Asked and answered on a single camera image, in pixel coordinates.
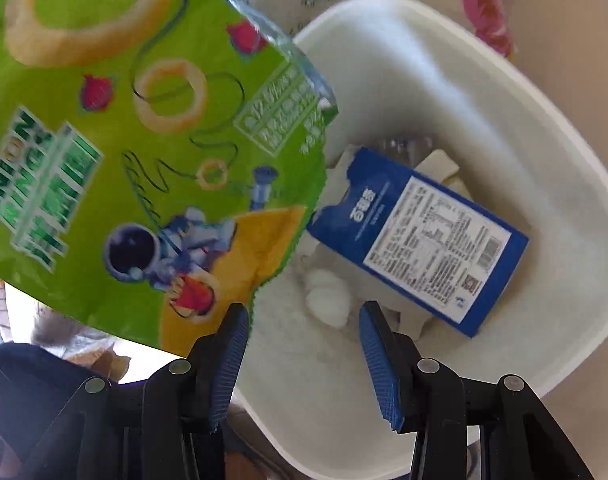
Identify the blue cereal bar box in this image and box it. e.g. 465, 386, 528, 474
306, 146, 530, 338

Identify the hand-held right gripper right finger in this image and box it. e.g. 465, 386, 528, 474
358, 301, 597, 480

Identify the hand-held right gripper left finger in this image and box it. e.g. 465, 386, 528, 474
29, 304, 249, 480

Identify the white tissue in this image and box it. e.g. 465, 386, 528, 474
304, 269, 352, 328

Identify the green snack bag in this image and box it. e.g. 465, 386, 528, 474
0, 0, 341, 358

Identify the white paper scrap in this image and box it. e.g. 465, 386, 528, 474
416, 149, 477, 201

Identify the white plastic bin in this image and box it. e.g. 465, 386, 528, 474
224, 0, 608, 466

